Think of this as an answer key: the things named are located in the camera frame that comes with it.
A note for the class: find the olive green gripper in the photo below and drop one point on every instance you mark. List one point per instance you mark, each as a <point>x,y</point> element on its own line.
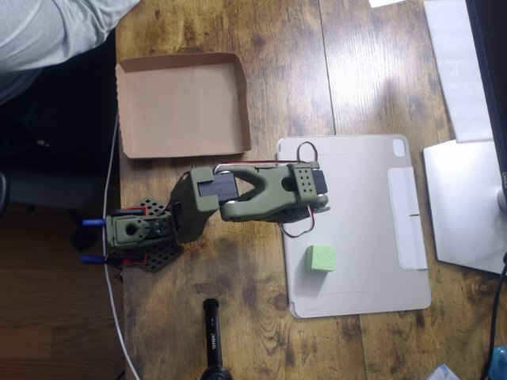
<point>292,217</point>

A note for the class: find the green foam cube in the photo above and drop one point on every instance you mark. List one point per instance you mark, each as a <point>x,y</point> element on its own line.
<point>321,258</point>

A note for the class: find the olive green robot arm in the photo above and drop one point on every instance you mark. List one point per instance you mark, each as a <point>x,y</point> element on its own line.
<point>273,194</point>

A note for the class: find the brown cardboard tray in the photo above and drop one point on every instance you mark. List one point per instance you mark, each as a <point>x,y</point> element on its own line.
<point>182,111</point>

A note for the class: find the tablet in beige cover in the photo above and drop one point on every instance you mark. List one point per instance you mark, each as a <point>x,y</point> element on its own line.
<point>356,190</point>

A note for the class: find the silver monitor stand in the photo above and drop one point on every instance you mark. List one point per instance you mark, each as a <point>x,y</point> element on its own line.
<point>463,198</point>

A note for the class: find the white and blue packet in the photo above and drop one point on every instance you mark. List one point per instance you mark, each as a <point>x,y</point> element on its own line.
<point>443,373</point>

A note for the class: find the white paper sheet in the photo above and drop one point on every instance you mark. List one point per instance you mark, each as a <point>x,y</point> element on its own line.
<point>386,2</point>

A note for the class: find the black monitor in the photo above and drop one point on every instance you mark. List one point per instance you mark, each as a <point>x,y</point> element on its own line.
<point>491,59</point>

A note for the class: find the blue round object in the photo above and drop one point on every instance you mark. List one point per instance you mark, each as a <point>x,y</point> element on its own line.
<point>500,362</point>

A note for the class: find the black chair armrest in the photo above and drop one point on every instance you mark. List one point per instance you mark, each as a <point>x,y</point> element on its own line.
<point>3,194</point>

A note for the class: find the black camera stand pole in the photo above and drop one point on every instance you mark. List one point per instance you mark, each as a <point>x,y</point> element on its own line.
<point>214,336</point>

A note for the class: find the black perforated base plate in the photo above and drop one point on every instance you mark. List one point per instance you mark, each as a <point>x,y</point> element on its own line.
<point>158,258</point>

